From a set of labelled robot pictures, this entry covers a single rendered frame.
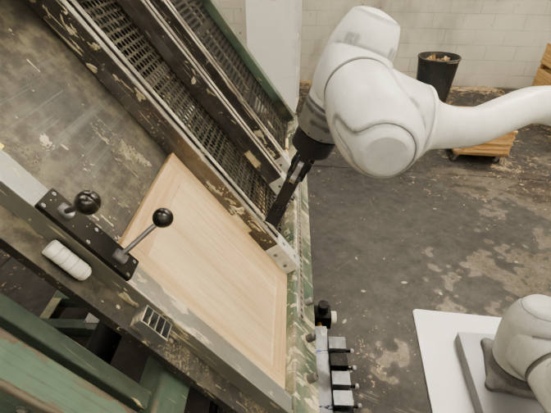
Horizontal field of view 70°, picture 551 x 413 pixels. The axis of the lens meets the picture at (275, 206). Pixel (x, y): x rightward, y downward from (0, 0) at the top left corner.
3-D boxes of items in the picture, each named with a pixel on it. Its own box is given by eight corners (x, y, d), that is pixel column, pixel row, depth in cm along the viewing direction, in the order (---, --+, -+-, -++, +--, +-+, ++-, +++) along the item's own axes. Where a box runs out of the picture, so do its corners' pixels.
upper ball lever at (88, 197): (64, 228, 66) (93, 219, 57) (45, 212, 65) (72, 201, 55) (79, 211, 69) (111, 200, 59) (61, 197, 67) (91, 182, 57)
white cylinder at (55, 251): (38, 256, 64) (77, 285, 67) (49, 247, 63) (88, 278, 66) (47, 243, 66) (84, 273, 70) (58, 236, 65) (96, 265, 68)
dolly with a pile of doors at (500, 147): (506, 166, 385) (521, 128, 362) (449, 163, 390) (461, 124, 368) (486, 140, 435) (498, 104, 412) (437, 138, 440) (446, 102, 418)
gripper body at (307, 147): (306, 113, 74) (287, 152, 80) (293, 130, 67) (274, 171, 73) (341, 132, 74) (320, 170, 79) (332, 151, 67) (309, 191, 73)
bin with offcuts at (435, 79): (453, 115, 496) (466, 61, 460) (411, 113, 502) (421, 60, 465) (443, 101, 539) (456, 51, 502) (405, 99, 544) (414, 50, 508)
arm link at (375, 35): (301, 79, 69) (308, 116, 60) (342, -13, 60) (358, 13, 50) (355, 99, 72) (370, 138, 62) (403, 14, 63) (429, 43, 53)
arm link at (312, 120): (302, 99, 64) (288, 129, 67) (352, 126, 63) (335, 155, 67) (315, 83, 71) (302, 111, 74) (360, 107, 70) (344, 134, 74)
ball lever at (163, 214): (122, 271, 70) (179, 220, 71) (106, 258, 69) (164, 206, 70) (122, 263, 74) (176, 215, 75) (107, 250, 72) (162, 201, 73)
